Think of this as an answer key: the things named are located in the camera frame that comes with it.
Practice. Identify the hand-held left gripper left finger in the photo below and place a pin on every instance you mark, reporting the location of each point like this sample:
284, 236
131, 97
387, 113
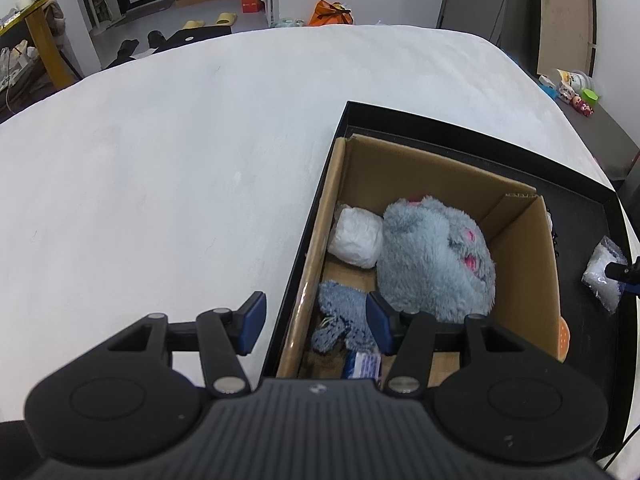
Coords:
252, 322

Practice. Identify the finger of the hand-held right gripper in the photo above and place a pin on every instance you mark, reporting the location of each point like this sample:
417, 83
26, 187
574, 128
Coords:
625, 272

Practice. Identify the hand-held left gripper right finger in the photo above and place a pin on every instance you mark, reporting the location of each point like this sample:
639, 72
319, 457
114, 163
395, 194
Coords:
378, 322

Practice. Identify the clear plastic bag white filling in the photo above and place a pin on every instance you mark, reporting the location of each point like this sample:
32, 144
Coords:
597, 280

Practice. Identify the blue-grey knitted cloth toy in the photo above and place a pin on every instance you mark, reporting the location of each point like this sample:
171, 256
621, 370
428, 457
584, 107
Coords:
342, 315

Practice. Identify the small blue tissue pack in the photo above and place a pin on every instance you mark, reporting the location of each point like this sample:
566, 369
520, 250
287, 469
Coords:
361, 366

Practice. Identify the black shallow tray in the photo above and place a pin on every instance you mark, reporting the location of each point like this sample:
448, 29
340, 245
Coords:
585, 220

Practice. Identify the grey fluffy plush toy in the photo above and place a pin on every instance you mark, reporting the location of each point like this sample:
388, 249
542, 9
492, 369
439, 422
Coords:
430, 260

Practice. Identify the white plastic wad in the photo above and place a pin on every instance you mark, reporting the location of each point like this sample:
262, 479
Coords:
356, 235

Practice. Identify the brown cardboard box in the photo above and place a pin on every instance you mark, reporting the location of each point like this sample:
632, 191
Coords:
425, 170

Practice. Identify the black and white beaded patch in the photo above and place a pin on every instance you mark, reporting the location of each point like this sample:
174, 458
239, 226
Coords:
554, 240

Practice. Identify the burger plush toy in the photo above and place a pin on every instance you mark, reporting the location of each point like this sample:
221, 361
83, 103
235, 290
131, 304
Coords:
563, 340

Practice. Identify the red toy figures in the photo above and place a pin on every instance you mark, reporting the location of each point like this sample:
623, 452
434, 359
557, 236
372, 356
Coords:
581, 105

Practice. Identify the green toy cup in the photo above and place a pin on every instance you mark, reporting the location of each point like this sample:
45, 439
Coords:
590, 95

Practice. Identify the black framed brown board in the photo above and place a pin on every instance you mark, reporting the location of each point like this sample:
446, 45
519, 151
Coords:
565, 15

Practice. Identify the black laptop bag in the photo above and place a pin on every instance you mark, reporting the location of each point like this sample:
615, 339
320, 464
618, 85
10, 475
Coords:
197, 37

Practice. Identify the black socks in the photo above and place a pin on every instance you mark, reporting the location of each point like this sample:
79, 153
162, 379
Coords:
130, 50

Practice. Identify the yellow slipper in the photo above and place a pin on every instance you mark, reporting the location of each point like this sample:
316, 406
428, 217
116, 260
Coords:
193, 24
226, 19

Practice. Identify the black leaning panel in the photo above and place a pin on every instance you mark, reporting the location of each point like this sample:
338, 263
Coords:
480, 5

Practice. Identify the orange bag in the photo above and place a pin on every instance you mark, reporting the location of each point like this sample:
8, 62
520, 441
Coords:
327, 14

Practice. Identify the yellow table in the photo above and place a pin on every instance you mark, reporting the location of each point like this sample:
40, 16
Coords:
47, 35

